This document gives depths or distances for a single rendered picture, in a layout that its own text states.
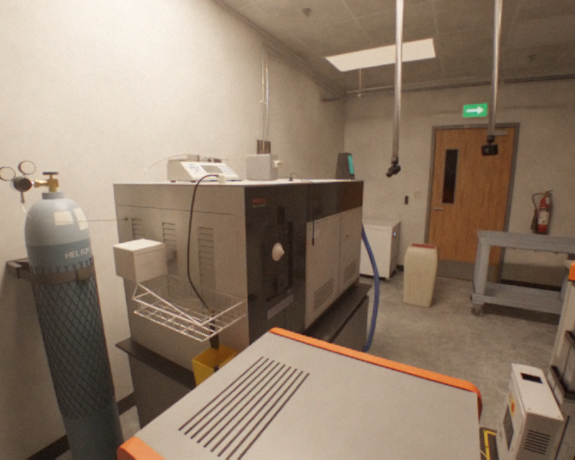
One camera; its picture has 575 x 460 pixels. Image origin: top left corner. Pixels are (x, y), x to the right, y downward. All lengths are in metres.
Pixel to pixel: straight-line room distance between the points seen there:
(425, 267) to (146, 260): 3.00
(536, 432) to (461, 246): 3.58
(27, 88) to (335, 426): 1.73
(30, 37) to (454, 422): 1.96
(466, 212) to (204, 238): 4.10
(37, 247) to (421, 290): 3.35
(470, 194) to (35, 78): 4.55
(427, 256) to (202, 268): 2.83
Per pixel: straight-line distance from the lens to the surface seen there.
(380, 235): 4.13
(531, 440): 1.43
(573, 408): 1.44
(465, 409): 0.55
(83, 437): 1.79
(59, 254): 1.39
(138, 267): 0.99
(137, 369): 1.57
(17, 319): 1.81
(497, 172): 4.67
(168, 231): 1.10
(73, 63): 1.89
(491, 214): 4.69
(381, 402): 0.52
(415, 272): 3.54
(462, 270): 4.83
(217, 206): 0.90
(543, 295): 4.20
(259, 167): 1.43
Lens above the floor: 1.46
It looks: 11 degrees down
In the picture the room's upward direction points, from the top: straight up
